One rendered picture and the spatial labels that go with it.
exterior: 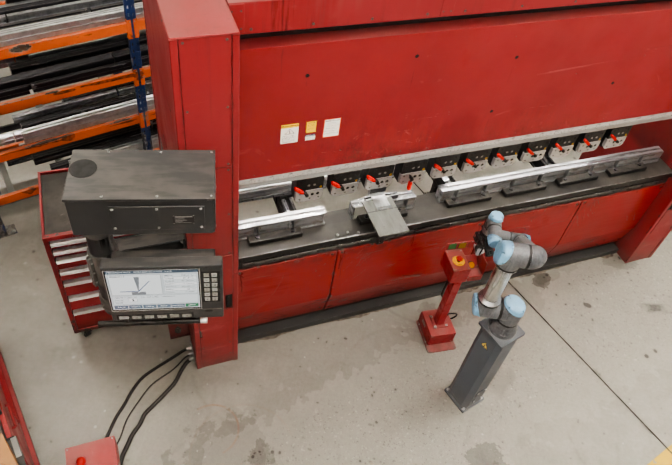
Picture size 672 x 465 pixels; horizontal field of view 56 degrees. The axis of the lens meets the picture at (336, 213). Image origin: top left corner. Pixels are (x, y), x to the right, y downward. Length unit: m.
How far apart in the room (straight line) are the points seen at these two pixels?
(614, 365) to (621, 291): 0.67
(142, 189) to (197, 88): 0.45
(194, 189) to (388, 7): 1.12
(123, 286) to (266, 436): 1.60
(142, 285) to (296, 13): 1.22
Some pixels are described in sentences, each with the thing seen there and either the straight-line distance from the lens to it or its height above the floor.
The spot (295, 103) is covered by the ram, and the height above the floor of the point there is 1.78.
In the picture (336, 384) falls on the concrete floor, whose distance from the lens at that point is 4.03.
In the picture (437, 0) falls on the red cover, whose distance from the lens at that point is 2.85.
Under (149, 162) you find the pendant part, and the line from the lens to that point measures 2.36.
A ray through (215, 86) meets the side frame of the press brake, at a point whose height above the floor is 2.08.
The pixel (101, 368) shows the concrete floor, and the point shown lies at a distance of 4.14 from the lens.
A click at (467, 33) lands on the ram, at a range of 3.06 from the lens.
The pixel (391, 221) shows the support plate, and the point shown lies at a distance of 3.51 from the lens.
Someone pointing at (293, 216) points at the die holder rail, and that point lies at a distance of 3.48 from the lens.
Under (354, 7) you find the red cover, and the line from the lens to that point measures 2.69.
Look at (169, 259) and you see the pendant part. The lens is 2.50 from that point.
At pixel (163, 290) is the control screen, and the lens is 2.60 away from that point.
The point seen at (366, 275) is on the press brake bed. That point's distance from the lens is 3.93.
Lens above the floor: 3.55
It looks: 47 degrees down
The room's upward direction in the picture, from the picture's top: 10 degrees clockwise
